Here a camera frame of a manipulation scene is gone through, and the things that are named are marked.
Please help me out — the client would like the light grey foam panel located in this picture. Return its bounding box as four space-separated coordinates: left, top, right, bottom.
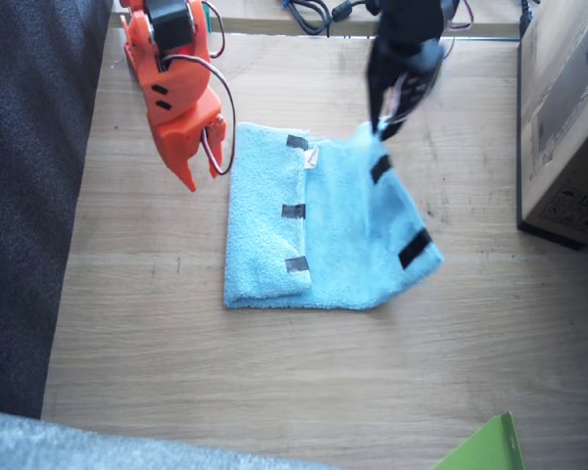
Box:
0 406 347 470

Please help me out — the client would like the lime green plastic bracket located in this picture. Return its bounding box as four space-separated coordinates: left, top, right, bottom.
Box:
430 411 526 470

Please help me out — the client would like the dark grey foam panel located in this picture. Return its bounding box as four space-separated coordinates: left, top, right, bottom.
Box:
0 0 115 420

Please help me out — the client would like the brown cardboard box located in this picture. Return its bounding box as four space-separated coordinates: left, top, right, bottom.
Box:
515 0 588 252

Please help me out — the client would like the black cable with ferrite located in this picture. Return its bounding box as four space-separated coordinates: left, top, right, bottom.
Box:
287 0 373 38

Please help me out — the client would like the light blue towel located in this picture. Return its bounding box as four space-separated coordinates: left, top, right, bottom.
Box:
222 120 446 312

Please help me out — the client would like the red white servo wire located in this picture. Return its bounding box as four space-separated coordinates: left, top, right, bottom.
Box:
160 52 237 178
199 0 226 59
441 0 474 34
386 80 414 123

